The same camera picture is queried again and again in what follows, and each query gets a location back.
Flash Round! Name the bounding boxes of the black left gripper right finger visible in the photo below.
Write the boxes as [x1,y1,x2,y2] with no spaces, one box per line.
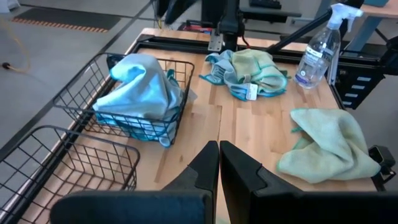
[220,140,302,224]

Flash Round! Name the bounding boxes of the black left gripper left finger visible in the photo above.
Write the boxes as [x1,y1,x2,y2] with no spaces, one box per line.
[163,141,220,200]

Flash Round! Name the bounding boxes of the blue microfiber towel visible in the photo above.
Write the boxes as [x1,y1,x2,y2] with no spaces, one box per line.
[95,70,183,149]
[92,53,187,125]
[198,49,289,102]

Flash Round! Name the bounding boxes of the green microfiber towel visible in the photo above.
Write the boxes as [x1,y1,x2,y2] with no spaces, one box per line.
[276,107,382,184]
[231,48,289,96]

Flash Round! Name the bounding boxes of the clear spray bottle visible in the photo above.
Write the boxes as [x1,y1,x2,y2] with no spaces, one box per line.
[294,2,364,90]

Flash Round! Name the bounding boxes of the backlit black keyboard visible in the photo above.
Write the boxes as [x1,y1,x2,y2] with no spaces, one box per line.
[248,0,282,9]

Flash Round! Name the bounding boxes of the black mat orange striped edge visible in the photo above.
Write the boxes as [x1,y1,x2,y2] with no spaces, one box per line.
[11,6,122,34]

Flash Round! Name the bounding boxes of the wooden desk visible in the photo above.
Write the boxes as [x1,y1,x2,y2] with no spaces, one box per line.
[343,0,398,52]

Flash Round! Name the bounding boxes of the black wire basket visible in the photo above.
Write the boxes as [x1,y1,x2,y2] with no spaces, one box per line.
[52,52,195,149]
[0,125,141,224]

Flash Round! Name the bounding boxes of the silver mounting bracket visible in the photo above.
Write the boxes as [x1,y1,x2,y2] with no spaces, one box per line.
[207,29,224,52]

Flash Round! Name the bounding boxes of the yellow cable black plug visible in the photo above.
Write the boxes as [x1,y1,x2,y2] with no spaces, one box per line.
[0,17,32,74]

